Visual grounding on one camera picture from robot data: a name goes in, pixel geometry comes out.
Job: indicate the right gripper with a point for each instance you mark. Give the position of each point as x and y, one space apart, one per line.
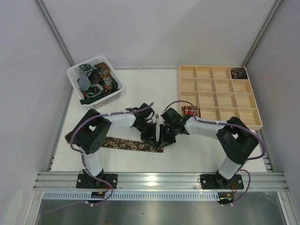
166 135

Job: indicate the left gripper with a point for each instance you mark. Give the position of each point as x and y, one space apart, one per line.
148 134

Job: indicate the brown floral tie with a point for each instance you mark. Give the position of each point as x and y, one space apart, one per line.
124 144

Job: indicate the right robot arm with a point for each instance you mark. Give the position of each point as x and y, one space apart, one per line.
237 141

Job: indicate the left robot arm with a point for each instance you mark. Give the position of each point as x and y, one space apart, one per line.
89 134

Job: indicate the rolled red patterned tie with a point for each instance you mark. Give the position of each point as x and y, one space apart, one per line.
190 110

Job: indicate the dark green tie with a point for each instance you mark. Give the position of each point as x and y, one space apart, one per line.
90 100

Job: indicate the wooden compartment tray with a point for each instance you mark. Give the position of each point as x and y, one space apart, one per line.
217 95

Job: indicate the white plastic basket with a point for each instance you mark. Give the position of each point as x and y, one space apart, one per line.
73 75

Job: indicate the brown orange patterned tie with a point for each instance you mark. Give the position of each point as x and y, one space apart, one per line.
105 72

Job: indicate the grey patterned tie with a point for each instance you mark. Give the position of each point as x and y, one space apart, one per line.
90 82

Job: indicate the rolled dark floral tie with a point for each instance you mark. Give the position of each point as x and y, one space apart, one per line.
239 73

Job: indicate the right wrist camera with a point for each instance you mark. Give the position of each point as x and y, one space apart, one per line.
171 116

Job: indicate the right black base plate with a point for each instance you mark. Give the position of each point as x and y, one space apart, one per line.
215 181

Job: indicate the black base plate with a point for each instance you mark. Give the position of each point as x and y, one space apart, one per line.
215 181
84 181

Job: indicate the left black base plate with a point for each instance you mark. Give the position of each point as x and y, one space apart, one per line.
84 181

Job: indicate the white slotted cable duct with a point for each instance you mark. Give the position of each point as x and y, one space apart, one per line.
135 196

